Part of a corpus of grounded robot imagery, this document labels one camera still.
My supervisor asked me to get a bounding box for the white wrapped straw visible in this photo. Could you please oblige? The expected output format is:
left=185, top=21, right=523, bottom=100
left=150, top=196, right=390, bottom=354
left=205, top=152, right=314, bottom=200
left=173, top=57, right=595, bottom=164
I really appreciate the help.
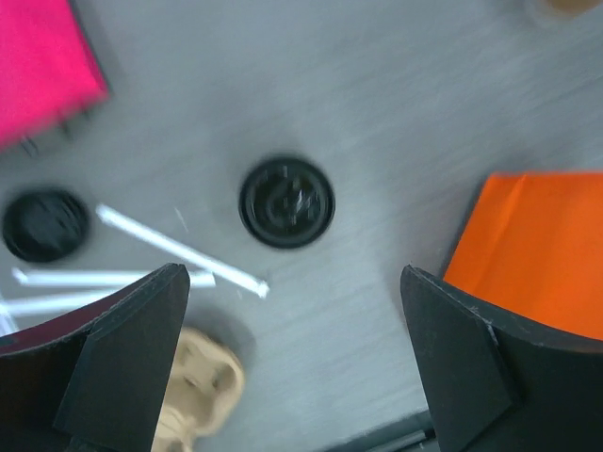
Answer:
left=11, top=266, right=217, bottom=289
left=95, top=204, right=269, bottom=299

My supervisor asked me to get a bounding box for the folded pink shirt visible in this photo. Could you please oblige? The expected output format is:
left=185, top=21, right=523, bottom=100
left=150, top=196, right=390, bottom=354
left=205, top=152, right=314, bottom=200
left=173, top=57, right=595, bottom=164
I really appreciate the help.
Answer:
left=1, top=0, right=108, bottom=148

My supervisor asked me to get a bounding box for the black plastic cup lid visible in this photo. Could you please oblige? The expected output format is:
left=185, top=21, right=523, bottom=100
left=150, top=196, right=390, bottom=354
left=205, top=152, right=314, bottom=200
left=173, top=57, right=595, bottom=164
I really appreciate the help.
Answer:
left=238, top=153, right=335, bottom=250

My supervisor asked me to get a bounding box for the brown cardboard cup carrier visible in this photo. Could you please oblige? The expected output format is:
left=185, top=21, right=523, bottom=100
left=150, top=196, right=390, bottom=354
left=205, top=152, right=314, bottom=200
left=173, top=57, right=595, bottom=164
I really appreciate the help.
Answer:
left=152, top=328, right=245, bottom=451

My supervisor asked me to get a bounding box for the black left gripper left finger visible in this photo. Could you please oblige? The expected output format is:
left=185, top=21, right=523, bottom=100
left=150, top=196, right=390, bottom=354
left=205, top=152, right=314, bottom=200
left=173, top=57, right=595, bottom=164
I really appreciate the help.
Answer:
left=1, top=264, right=190, bottom=451

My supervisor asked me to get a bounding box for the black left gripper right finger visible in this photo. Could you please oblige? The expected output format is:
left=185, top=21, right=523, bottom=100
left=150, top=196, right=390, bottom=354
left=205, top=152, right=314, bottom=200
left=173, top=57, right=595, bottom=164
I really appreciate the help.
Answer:
left=400, top=266, right=602, bottom=451

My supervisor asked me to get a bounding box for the orange paper gift bag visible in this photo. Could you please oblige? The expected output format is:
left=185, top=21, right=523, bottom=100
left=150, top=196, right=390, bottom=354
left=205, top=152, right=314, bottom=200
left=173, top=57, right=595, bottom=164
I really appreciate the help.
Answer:
left=444, top=172, right=602, bottom=340

